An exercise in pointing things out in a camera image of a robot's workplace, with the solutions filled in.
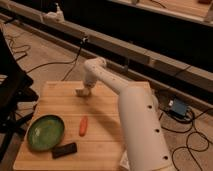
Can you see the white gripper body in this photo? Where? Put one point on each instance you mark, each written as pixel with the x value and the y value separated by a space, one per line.
pixel 89 80

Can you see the green plate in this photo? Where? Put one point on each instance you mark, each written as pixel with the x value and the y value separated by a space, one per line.
pixel 45 133

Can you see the long wooden rail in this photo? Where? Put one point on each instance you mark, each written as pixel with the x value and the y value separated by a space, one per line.
pixel 167 43

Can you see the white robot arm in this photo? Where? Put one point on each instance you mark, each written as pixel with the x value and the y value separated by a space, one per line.
pixel 145 143

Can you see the blue box on floor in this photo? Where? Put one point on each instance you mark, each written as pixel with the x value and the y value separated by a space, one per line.
pixel 178 108

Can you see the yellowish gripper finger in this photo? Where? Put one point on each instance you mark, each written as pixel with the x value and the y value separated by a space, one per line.
pixel 87 91

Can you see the white sponge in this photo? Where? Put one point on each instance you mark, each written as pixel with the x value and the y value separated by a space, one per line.
pixel 80 92

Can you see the orange carrot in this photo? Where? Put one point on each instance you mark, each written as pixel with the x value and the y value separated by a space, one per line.
pixel 83 126

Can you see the black rectangular block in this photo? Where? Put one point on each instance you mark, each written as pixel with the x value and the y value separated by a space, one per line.
pixel 64 150

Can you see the white object on rail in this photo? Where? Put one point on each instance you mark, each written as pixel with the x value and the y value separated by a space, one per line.
pixel 57 15

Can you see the black chair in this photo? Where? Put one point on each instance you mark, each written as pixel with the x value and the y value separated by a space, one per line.
pixel 14 89

